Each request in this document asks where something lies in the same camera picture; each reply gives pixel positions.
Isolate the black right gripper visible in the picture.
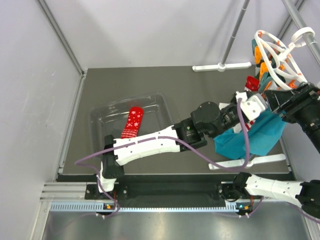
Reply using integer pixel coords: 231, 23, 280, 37
262, 81, 320, 155

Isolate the red striped santa sock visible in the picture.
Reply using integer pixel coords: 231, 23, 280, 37
244, 76, 260, 131

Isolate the white round clip hanger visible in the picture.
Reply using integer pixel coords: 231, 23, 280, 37
252, 27, 315, 93

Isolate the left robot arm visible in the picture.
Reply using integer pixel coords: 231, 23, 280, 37
96, 95, 249, 199

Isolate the teal cloth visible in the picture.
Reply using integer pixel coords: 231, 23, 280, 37
213, 110, 286, 160

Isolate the white cloth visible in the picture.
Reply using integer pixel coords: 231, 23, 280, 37
218, 102, 242, 134

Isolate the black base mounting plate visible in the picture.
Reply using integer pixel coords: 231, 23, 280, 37
56, 173, 263, 203

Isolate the red snowflake bear sock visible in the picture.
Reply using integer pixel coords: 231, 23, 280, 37
120, 106, 144, 139

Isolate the clear plastic bin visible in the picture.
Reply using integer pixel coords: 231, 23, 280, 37
88, 92, 174, 153

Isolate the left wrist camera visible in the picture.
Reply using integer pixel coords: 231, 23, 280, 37
235, 91, 268, 123

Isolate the grey drying rack frame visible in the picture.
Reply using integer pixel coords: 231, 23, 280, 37
192, 0, 320, 171

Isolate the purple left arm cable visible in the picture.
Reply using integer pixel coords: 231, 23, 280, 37
49, 97, 251, 235

